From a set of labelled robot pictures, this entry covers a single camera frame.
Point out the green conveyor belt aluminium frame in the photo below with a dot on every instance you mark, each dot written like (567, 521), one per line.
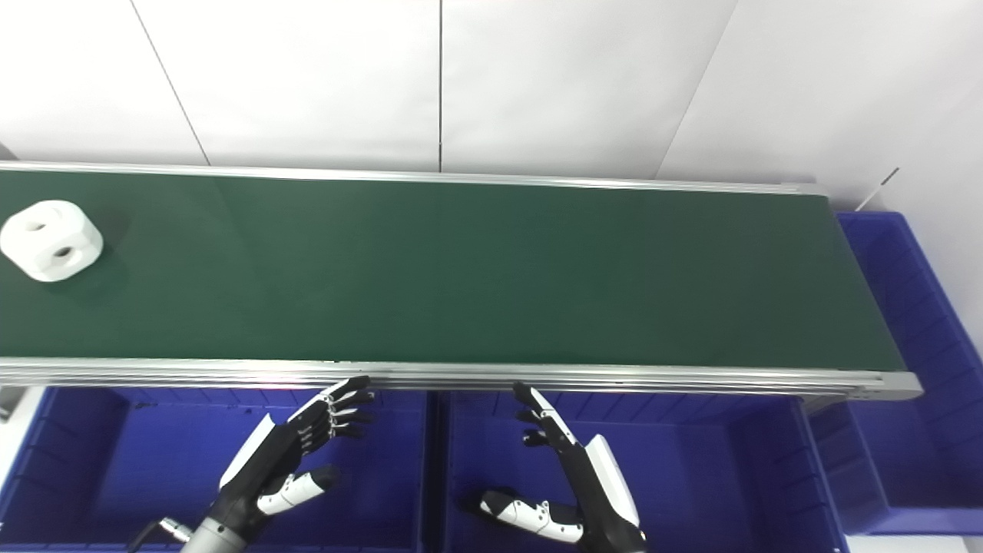
(476, 276)

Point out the thin white black rod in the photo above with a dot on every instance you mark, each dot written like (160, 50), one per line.
(877, 190)

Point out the white rounded part two holes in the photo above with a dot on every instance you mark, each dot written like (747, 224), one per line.
(51, 240)

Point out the blue plastic bin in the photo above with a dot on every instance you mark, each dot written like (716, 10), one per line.
(706, 476)
(921, 415)
(146, 468)

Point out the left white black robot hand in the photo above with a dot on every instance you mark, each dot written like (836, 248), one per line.
(265, 461)

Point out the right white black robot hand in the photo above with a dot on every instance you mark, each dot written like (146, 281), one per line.
(603, 491)

